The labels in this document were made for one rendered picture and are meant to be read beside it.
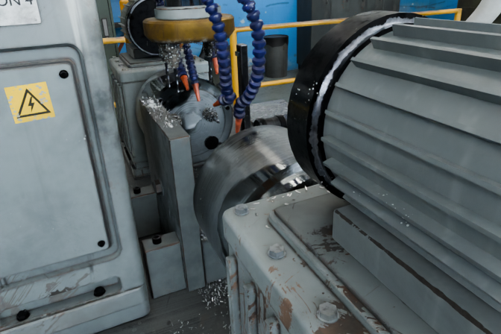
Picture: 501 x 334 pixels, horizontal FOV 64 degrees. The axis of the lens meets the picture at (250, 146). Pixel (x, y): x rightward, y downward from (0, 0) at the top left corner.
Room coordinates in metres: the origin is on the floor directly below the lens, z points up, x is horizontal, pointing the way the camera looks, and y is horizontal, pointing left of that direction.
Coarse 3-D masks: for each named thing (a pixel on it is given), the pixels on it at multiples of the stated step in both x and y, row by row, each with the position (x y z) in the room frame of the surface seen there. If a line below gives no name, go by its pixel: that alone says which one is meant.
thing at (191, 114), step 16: (160, 80) 1.09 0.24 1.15; (208, 80) 1.10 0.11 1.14; (144, 96) 1.08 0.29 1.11; (160, 96) 1.01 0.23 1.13; (176, 96) 1.02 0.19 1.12; (192, 96) 1.04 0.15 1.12; (208, 96) 1.06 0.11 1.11; (176, 112) 1.02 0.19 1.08; (192, 112) 1.04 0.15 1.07; (208, 112) 1.03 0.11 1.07; (224, 112) 1.08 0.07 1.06; (192, 128) 1.04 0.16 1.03; (208, 128) 1.05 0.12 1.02; (224, 128) 1.08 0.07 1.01; (192, 144) 1.03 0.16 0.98; (208, 144) 1.05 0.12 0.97
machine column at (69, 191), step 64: (0, 0) 0.55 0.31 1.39; (64, 0) 0.58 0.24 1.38; (0, 64) 0.55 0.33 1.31; (64, 64) 0.57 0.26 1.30; (0, 128) 0.53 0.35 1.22; (64, 128) 0.56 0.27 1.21; (0, 192) 0.52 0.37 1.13; (64, 192) 0.55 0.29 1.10; (128, 192) 0.60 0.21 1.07; (0, 256) 0.51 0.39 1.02; (64, 256) 0.54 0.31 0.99; (128, 256) 0.58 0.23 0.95; (0, 320) 0.51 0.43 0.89; (64, 320) 0.53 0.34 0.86; (128, 320) 0.58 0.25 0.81
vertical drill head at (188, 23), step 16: (176, 0) 0.79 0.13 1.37; (192, 0) 0.79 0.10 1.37; (160, 16) 0.78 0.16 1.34; (176, 16) 0.77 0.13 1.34; (192, 16) 0.77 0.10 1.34; (208, 16) 0.78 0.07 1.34; (224, 16) 0.80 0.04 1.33; (144, 32) 0.80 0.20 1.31; (160, 32) 0.75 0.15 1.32; (176, 32) 0.74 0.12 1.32; (192, 32) 0.74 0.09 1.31; (208, 32) 0.75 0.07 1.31; (160, 48) 0.84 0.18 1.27; (176, 48) 0.77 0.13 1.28; (208, 48) 0.87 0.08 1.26; (176, 64) 0.77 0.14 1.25; (208, 64) 0.88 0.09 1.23; (176, 80) 0.77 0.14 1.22
